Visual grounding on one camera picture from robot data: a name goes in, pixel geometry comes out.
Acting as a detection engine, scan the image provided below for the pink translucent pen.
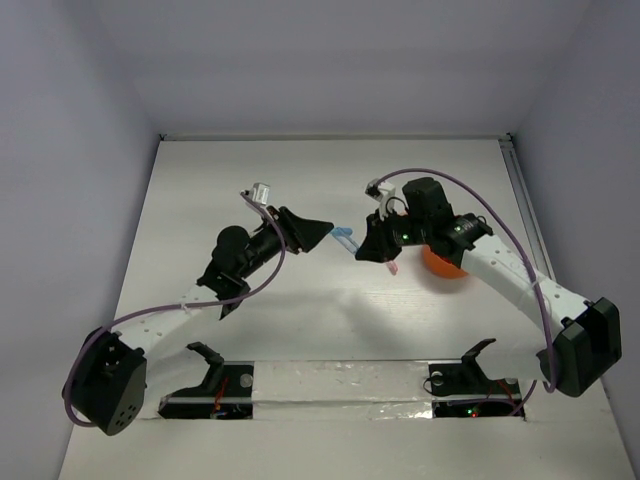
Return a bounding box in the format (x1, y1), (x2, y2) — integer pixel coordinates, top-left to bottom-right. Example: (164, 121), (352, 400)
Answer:
(386, 261), (398, 275)

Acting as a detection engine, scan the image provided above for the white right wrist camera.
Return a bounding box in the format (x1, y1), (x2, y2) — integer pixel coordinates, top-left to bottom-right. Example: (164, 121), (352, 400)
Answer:
(365, 179), (397, 220)

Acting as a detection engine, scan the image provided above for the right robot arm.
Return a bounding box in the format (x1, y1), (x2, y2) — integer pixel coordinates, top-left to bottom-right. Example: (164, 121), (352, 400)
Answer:
(355, 177), (622, 397)

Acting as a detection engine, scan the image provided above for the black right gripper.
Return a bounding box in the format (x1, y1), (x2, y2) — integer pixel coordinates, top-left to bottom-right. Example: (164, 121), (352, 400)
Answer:
(354, 207), (431, 264)

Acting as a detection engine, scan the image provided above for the aluminium table edge rail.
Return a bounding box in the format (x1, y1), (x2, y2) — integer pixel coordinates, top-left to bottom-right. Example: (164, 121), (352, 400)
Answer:
(495, 135), (557, 282)

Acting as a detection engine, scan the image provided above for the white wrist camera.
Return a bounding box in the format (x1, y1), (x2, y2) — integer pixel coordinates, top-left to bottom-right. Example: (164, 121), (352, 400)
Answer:
(365, 179), (397, 220)
(240, 182), (271, 207)

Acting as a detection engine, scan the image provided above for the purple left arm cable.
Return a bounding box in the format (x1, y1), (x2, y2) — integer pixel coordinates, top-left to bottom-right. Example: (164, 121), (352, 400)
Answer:
(61, 192), (287, 429)

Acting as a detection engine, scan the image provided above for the orange round divided container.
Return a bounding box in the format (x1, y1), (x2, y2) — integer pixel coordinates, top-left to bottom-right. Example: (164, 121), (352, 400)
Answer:
(421, 245), (467, 280)

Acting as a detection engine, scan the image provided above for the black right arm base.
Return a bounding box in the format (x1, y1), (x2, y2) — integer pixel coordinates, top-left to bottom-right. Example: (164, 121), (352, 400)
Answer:
(423, 338), (520, 400)

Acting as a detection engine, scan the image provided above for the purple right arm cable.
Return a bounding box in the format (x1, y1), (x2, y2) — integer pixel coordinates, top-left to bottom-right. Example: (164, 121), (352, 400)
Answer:
(372, 168), (559, 416)

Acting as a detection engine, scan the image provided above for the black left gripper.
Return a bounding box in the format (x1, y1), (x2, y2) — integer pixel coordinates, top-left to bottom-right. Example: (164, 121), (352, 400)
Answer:
(237, 206), (331, 280)

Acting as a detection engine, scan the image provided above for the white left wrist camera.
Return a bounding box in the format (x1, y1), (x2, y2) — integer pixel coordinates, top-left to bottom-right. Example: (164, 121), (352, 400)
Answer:
(240, 182), (271, 207)

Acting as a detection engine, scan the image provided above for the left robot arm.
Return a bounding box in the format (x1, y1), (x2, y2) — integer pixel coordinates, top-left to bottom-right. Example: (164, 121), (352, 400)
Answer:
(62, 202), (334, 436)

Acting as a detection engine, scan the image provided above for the blue translucent pen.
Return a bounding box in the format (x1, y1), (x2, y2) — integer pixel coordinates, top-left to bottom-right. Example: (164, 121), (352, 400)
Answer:
(331, 227), (359, 256)

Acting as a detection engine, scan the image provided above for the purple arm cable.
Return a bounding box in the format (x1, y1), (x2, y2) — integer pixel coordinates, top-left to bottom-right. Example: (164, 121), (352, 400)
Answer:
(372, 168), (559, 416)
(61, 192), (287, 429)

